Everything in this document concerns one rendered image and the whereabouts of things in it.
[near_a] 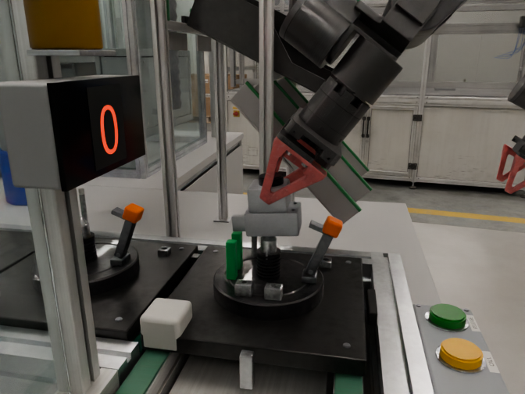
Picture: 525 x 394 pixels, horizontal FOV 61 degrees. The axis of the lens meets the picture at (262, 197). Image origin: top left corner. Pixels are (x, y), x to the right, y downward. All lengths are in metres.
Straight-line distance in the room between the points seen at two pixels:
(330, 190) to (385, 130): 3.86
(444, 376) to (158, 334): 0.29
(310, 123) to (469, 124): 4.15
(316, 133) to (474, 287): 0.52
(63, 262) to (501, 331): 0.63
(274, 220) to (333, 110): 0.14
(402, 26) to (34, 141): 0.34
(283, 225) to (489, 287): 0.49
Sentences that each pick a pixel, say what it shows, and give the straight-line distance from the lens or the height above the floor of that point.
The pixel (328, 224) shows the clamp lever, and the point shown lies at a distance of 0.53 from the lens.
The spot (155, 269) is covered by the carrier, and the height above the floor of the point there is 0.97.
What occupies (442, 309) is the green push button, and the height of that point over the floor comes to 0.97.
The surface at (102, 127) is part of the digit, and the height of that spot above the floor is 1.21.
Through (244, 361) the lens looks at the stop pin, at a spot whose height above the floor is 0.96.
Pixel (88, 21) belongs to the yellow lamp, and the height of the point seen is 1.28.
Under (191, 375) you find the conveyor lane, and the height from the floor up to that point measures 0.92.
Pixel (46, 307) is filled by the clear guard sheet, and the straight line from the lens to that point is 0.42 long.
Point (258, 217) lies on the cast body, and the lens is 0.53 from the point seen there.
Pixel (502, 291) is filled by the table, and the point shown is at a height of 0.86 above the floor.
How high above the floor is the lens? 1.26
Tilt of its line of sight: 17 degrees down
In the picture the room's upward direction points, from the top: straight up
